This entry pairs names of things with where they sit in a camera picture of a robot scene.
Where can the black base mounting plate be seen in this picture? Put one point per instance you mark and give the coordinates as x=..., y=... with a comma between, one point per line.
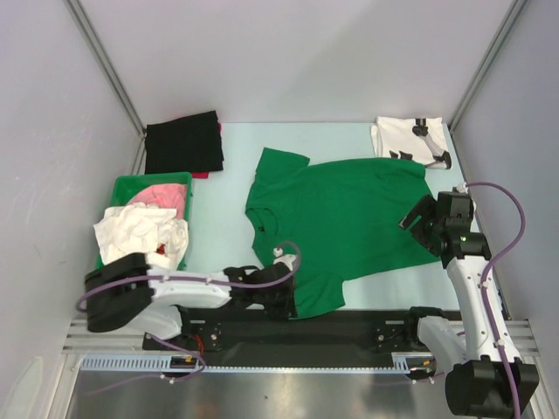
x=357, y=334

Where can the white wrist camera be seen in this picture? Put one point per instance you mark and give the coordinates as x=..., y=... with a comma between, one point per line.
x=287, y=259
x=463, y=188

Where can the pink crumpled t shirt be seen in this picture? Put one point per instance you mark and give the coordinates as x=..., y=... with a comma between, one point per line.
x=166, y=196

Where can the folded black t shirt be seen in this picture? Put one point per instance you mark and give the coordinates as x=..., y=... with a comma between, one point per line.
x=188, y=144

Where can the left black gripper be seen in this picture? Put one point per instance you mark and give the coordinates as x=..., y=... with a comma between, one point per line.
x=286, y=308

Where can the right aluminium frame post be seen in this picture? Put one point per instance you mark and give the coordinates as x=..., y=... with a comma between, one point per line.
x=489, y=59

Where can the white crumpled t shirt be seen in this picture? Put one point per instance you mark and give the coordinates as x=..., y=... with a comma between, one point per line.
x=156, y=232

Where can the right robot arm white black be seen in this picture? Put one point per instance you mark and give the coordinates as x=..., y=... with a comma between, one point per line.
x=485, y=376

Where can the green plastic bin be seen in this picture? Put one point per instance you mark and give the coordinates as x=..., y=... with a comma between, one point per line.
x=126, y=187

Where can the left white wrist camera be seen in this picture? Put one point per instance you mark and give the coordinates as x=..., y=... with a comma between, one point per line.
x=287, y=259

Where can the folded white printed t shirt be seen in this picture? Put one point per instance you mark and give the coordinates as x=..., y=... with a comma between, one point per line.
x=421, y=140

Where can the light blue cable duct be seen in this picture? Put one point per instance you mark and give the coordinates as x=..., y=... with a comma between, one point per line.
x=168, y=363

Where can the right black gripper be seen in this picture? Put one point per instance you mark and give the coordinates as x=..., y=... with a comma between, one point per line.
x=426, y=208

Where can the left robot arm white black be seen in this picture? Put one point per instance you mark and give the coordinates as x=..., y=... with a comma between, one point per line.
x=132, y=292

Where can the aluminium frame post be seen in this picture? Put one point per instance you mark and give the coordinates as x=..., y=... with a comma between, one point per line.
x=489, y=59
x=94, y=43

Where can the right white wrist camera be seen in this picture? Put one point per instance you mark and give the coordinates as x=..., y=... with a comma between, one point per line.
x=463, y=188

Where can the green t shirt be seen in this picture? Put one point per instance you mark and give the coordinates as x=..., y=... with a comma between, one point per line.
x=343, y=216

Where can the left aluminium frame post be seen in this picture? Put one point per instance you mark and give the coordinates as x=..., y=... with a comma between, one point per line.
x=94, y=43

